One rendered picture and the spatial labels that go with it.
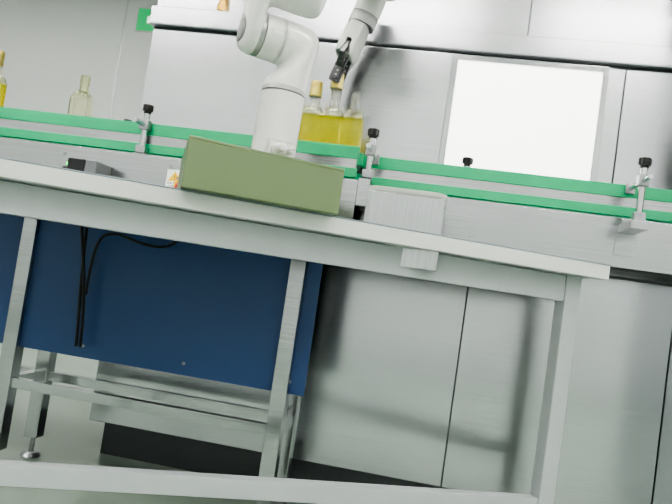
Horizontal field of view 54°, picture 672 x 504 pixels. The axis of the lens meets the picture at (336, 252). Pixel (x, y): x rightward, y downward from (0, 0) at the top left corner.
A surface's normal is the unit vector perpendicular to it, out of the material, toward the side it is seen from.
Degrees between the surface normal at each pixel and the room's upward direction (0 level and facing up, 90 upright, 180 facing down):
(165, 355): 90
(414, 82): 90
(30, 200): 90
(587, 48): 90
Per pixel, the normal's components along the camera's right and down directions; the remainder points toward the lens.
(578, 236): -0.15, -0.07
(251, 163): 0.27, -0.01
